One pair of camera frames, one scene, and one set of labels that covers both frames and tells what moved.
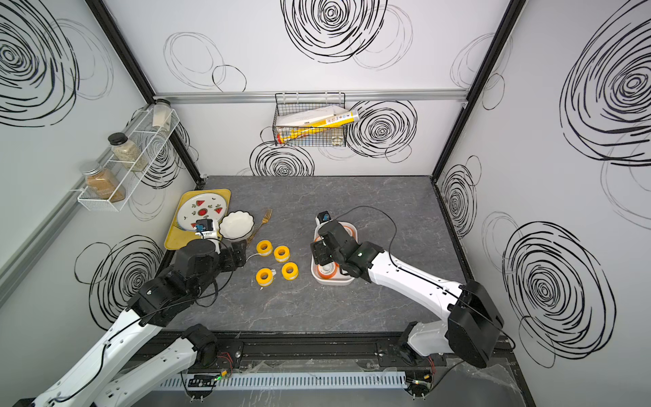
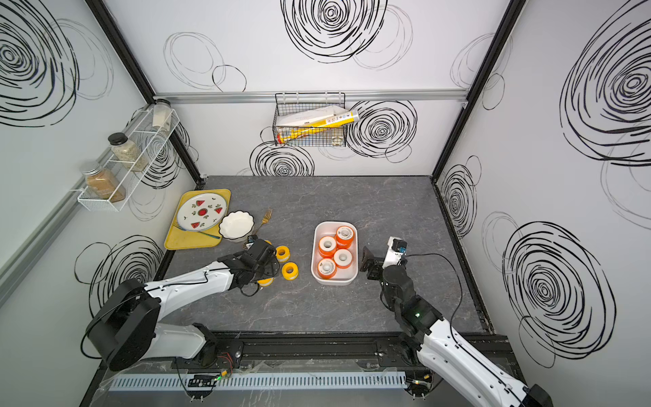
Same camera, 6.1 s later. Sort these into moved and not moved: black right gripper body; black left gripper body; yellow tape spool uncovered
Moved: black left gripper body; black right gripper body
Not moved: yellow tape spool uncovered
